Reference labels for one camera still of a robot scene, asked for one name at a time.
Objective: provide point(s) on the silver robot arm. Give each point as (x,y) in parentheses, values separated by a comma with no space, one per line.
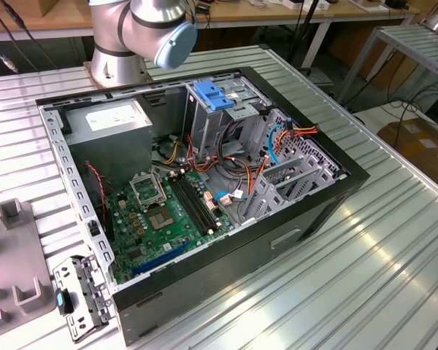
(146,22)

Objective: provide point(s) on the metal CPU socket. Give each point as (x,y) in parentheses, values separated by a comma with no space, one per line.
(146,191)

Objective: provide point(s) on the grey metal disk bay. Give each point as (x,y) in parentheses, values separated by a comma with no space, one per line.
(306,153)

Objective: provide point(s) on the black RAM slot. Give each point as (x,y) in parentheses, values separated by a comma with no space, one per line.
(192,205)
(188,207)
(197,202)
(201,200)

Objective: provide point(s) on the grey metal drive cage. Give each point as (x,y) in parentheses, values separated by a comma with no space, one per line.
(208,124)

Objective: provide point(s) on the wooden desk white frame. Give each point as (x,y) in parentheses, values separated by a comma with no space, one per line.
(73,14)

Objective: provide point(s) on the brown cardboard box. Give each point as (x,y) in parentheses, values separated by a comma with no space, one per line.
(419,142)

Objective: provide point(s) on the green motherboard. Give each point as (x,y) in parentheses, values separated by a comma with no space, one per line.
(182,240)

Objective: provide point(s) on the grey power supply unit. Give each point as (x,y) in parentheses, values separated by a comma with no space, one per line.
(109,153)

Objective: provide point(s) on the grey parts rack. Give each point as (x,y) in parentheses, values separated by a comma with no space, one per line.
(12,262)

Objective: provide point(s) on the black open PC case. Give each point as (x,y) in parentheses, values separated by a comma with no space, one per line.
(241,262)

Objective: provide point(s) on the grey metal slot bracket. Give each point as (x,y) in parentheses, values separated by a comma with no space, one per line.
(66,271)

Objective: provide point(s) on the square chipset chip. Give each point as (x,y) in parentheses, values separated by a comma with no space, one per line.
(161,218)

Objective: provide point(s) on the metal slat side table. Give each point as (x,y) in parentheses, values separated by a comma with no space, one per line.
(416,43)

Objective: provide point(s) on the blue expansion slot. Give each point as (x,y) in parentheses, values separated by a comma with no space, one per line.
(160,259)

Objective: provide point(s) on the blue plastic drive latch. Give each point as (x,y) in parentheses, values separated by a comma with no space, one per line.
(211,96)

